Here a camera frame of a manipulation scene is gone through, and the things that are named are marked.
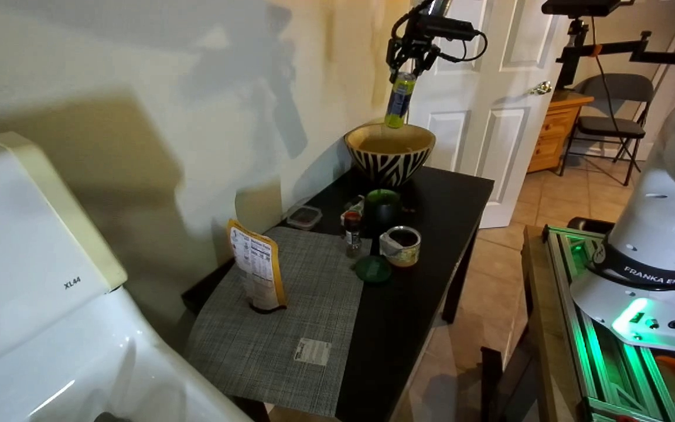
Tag zebra pattern wooden bowl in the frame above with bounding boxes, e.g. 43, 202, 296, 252
341, 120, 438, 189

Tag wooden drawer cabinet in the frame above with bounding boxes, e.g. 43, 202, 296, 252
528, 90, 598, 175

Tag white label sticker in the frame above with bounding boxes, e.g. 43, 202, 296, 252
291, 335, 334, 368

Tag dark green glass jar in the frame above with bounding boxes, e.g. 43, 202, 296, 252
364, 188, 405, 240

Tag grey checked table mat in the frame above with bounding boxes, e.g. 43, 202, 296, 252
183, 226, 368, 418

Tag dark folding chair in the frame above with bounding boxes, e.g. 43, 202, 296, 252
557, 73, 656, 188

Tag metal door handle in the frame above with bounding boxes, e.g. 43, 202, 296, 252
528, 77, 556, 99

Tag green round lid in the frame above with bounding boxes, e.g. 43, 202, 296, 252
352, 254, 397, 287

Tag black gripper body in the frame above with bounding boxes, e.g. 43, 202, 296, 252
390, 0, 482, 64

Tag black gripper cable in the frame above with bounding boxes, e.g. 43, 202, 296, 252
438, 29, 489, 65

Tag white panel door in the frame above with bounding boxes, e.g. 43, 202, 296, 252
405, 0, 577, 230

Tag black side table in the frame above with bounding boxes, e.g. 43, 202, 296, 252
177, 165, 496, 422

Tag metal robot mounting table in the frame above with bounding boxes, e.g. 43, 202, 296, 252
522, 222, 675, 422

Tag slim green yellow can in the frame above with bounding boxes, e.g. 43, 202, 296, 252
381, 73, 420, 131

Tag orange standing food pouch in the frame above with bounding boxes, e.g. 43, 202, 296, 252
224, 219, 291, 316

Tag small glass spice shaker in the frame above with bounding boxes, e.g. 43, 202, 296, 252
340, 209, 365, 264

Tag white orange short cup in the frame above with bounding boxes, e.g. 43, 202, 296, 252
378, 222, 425, 270

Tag white kitchen stove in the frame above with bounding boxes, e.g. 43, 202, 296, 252
0, 130, 256, 422

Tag black camera stand boom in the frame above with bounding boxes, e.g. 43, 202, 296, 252
540, 0, 675, 93

